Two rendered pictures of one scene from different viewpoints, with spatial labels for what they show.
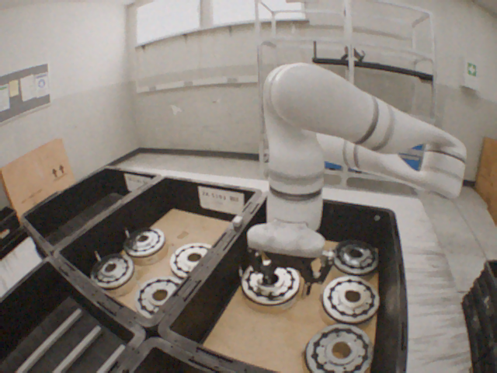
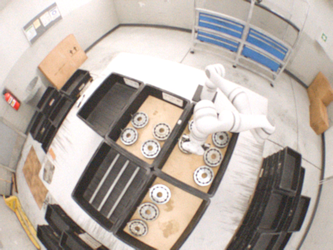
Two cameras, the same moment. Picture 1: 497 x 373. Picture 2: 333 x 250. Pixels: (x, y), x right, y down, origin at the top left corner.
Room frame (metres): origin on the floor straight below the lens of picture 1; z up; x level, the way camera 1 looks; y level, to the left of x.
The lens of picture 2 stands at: (0.07, 0.02, 1.54)
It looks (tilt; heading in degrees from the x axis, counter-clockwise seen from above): 64 degrees down; 13
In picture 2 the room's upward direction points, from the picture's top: 8 degrees counter-clockwise
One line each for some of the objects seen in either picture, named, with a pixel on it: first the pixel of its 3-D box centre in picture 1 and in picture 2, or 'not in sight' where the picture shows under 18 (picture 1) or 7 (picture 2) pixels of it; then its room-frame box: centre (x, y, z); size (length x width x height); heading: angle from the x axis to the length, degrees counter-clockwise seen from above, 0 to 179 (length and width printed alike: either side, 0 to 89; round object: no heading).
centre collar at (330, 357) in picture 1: (341, 350); (204, 175); (0.13, -0.12, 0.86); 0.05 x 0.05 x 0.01
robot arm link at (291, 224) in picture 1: (292, 207); (197, 138); (0.26, -0.05, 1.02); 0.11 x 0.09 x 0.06; 161
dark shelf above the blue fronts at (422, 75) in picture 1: (374, 67); (266, 8); (2.17, -1.24, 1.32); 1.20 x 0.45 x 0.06; 70
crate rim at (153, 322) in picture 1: (158, 227); (147, 119); (0.38, 0.18, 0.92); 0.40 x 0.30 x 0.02; 156
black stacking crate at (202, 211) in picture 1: (165, 246); (149, 124); (0.38, 0.18, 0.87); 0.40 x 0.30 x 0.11; 156
